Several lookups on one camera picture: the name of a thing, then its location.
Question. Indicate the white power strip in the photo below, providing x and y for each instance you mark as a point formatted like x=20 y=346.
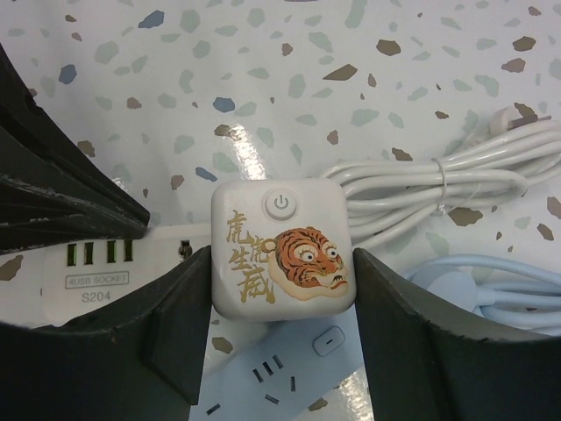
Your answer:
x=52 y=285

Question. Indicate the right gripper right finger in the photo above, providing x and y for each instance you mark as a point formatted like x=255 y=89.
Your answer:
x=427 y=359

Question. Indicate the blue power strip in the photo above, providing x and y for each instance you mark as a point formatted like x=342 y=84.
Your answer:
x=294 y=365

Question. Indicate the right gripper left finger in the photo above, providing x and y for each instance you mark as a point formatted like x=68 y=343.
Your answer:
x=138 y=358

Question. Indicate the white cube plug adapter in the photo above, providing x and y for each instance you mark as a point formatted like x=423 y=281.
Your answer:
x=281 y=250

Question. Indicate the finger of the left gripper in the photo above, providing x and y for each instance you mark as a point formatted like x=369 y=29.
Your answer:
x=51 y=193

